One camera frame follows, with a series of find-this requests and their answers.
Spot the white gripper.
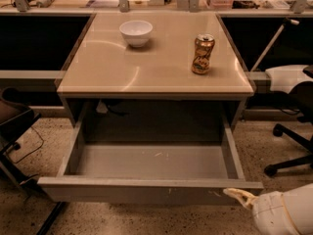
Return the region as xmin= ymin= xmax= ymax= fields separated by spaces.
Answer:
xmin=223 ymin=188 xmax=298 ymax=235

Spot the grey top drawer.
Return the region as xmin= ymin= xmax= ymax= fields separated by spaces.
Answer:
xmin=39 ymin=115 xmax=263 ymax=205

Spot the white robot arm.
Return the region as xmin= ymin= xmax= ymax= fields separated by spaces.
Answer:
xmin=223 ymin=184 xmax=313 ymax=235

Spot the grey cabinet with beige top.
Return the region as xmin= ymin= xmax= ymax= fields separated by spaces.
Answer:
xmin=54 ymin=11 xmax=256 ymax=132

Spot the black office chair right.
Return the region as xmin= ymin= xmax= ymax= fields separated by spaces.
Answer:
xmin=263 ymin=65 xmax=313 ymax=178

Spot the white seat cushion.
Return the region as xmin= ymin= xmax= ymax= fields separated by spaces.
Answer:
xmin=265 ymin=65 xmax=313 ymax=94

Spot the crumpled gold soda can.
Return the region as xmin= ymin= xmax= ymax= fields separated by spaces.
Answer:
xmin=192 ymin=33 xmax=215 ymax=74

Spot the white ceramic bowl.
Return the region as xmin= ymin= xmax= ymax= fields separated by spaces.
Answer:
xmin=119 ymin=21 xmax=153 ymax=47

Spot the dark chair left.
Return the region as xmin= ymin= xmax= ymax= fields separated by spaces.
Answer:
xmin=0 ymin=87 xmax=44 ymax=194

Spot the black floor cable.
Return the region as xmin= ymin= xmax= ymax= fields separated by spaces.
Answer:
xmin=6 ymin=124 xmax=45 ymax=165

